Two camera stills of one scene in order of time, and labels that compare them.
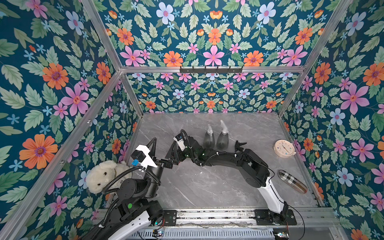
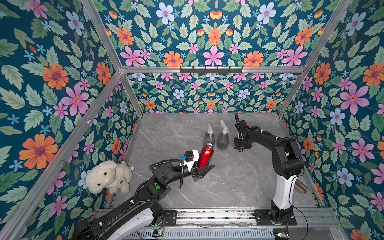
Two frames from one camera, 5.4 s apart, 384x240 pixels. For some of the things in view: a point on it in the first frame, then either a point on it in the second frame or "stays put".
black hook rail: x=210 y=70 stays put
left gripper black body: x=152 y=175 → x=179 y=175
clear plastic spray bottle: x=222 y=139 stays put
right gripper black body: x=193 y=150 → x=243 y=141
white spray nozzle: x=224 y=129 stays put
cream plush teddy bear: x=101 y=175 stays put
